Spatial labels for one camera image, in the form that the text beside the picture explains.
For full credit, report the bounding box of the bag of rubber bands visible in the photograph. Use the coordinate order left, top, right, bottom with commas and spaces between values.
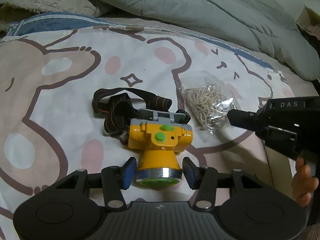
180, 72, 240, 134

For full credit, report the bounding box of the yellow headlamp with strap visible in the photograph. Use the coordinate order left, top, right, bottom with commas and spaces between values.
92, 88, 193, 186

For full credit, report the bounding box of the person's right hand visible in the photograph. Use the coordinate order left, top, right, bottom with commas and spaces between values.
291, 157, 319, 207

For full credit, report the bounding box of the grey green duvet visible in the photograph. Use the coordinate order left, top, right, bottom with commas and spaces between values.
100, 0, 319, 81

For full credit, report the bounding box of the white cardboard box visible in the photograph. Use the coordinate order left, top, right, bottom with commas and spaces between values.
296, 6, 319, 36

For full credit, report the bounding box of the beige fleece blanket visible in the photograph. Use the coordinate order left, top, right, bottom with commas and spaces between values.
1, 0, 111, 32

